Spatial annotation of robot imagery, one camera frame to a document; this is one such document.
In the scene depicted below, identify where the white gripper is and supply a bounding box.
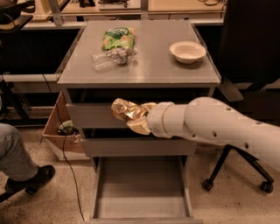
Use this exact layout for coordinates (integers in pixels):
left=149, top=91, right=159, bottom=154
left=127, top=101, right=174, bottom=138

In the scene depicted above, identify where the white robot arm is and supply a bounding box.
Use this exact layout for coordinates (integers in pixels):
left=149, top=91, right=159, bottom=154
left=128, top=97, right=280, bottom=171

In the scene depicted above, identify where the grey middle drawer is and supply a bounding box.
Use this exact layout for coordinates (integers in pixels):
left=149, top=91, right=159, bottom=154
left=80, top=128, right=198, bottom=157

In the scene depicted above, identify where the grey drawer cabinet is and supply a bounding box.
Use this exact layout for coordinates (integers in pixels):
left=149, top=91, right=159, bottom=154
left=56, top=19, right=221, bottom=165

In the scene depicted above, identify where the grey top drawer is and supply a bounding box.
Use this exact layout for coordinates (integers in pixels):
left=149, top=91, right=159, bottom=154
left=66, top=87, right=210, bottom=129

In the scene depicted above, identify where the grey open bottom drawer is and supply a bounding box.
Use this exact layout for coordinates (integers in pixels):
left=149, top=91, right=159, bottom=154
left=83, top=156, right=204, bottom=224

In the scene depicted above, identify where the clear plastic water bottle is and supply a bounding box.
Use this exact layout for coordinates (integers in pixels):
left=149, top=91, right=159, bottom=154
left=91, top=47, right=137, bottom=71

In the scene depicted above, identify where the white bowl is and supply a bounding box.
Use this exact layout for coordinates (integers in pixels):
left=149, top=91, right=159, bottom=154
left=170, top=41, right=207, bottom=64

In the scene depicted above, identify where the green bag in box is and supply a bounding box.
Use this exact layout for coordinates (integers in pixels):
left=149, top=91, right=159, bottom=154
left=58, top=120, right=79, bottom=136

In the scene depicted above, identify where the green chip bag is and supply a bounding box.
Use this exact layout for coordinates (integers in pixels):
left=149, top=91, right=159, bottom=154
left=101, top=27, right=135, bottom=51

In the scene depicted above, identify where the cardboard box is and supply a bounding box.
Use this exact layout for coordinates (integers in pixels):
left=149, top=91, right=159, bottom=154
left=42, top=92, right=87, bottom=160

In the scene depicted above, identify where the black office chair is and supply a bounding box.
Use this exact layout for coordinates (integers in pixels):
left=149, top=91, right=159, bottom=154
left=194, top=0, right=280, bottom=193

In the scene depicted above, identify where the black shoe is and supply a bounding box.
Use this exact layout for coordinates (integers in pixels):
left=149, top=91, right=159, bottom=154
left=4, top=164, right=55, bottom=193

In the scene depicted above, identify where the person leg in jeans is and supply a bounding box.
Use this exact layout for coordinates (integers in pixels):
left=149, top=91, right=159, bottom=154
left=0, top=123, right=39, bottom=181

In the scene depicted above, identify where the wooden background desk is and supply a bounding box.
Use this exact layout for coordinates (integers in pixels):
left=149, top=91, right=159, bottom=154
left=25, top=0, right=227, bottom=29

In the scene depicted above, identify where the black floor cable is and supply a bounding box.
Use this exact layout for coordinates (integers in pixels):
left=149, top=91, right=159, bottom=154
left=40, top=73, right=86, bottom=222

